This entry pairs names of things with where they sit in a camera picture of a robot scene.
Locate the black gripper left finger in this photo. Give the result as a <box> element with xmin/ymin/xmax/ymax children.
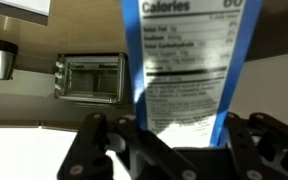
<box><xmin>56</xmin><ymin>111</ymin><xmax>198</xmax><ymax>180</ymax></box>

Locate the blue snack box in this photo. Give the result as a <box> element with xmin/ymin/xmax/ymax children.
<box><xmin>121</xmin><ymin>0</ymin><xmax>264</xmax><ymax>148</ymax></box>

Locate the black electric kettle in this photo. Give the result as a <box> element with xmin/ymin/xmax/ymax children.
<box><xmin>0</xmin><ymin>38</ymin><xmax>20</xmax><ymax>81</ymax></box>

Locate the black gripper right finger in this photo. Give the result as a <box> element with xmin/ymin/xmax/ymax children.
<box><xmin>224</xmin><ymin>111</ymin><xmax>288</xmax><ymax>180</ymax></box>

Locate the white lower cabinet door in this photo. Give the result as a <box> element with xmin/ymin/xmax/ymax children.
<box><xmin>0</xmin><ymin>0</ymin><xmax>52</xmax><ymax>17</ymax></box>

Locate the silver toaster oven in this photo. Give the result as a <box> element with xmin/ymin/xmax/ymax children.
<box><xmin>53</xmin><ymin>52</ymin><xmax>128</xmax><ymax>105</ymax></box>

